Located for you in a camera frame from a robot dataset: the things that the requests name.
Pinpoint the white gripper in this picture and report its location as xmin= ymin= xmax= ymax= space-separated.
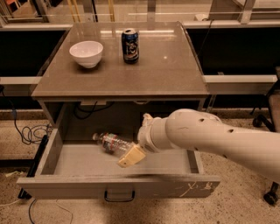
xmin=117 ymin=113 xmax=172 ymax=168

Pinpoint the clear plastic water bottle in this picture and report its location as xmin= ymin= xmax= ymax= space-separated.
xmin=93 ymin=132 xmax=134 ymax=158

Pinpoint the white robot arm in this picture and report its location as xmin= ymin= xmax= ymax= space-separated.
xmin=118 ymin=108 xmax=280 ymax=184

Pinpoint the grey cabinet with counter top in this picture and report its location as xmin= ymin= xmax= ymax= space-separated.
xmin=32 ymin=22 xmax=208 ymax=123

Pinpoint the open grey top drawer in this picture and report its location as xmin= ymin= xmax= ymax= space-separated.
xmin=16 ymin=101 xmax=221 ymax=200

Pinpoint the white ceramic bowl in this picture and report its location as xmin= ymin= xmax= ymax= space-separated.
xmin=69 ymin=41 xmax=103 ymax=68

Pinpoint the dark blue soda can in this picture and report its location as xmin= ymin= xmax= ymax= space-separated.
xmin=122 ymin=28 xmax=139 ymax=64

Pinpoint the black office chair base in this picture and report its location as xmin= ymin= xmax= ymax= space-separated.
xmin=252 ymin=66 xmax=280 ymax=207

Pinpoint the black cable inside cabinet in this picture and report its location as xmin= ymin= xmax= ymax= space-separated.
xmin=73 ymin=101 xmax=116 ymax=121

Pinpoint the black drawer handle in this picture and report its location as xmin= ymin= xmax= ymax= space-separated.
xmin=104 ymin=191 xmax=136 ymax=202

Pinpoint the black drawer slide rail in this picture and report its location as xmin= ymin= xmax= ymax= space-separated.
xmin=17 ymin=135 xmax=48 ymax=200

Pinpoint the blue coiled floor cable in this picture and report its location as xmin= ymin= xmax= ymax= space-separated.
xmin=0 ymin=86 xmax=53 ymax=146

